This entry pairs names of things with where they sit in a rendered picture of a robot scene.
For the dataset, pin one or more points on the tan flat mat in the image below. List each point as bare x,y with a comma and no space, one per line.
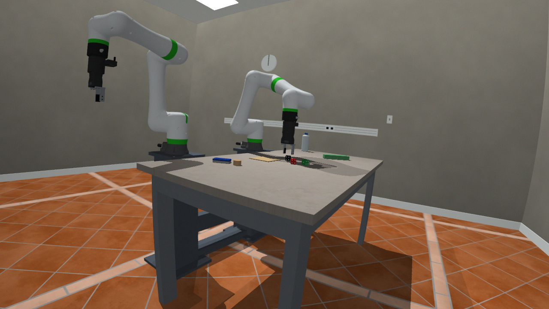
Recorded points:
265,159

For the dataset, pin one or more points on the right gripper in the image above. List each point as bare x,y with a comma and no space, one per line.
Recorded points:
98,53

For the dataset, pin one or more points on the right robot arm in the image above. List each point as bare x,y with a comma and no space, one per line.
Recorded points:
162,51

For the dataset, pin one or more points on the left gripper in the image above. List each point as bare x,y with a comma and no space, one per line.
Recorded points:
290,119

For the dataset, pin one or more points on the white plastic bottle with blue cap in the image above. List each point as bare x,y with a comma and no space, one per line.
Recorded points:
305,142

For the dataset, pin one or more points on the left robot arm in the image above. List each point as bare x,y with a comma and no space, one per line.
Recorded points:
293,98

